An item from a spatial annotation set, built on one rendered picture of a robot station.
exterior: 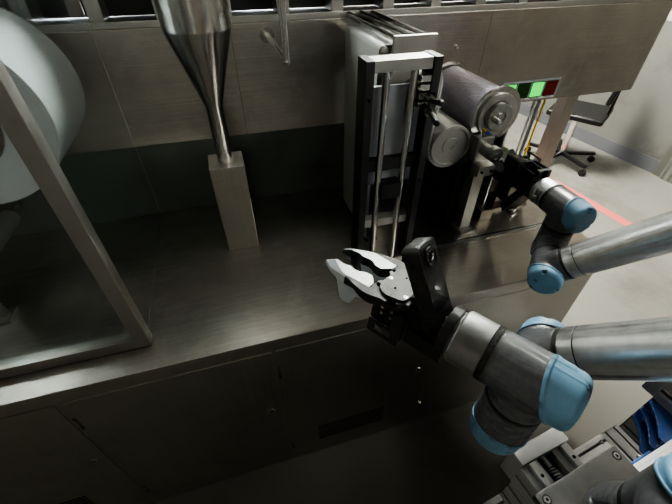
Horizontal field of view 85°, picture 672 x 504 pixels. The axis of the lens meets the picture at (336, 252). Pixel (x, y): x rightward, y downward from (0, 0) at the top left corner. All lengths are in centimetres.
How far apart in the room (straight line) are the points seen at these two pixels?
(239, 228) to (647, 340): 91
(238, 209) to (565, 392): 85
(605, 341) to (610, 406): 160
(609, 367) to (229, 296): 80
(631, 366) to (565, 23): 126
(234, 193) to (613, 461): 104
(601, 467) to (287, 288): 78
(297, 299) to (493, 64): 104
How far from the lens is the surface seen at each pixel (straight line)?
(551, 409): 49
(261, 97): 121
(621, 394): 226
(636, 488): 82
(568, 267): 95
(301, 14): 119
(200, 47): 88
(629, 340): 58
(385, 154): 88
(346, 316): 92
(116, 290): 84
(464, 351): 48
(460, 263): 111
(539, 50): 160
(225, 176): 100
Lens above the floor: 162
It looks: 41 degrees down
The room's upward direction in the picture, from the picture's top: straight up
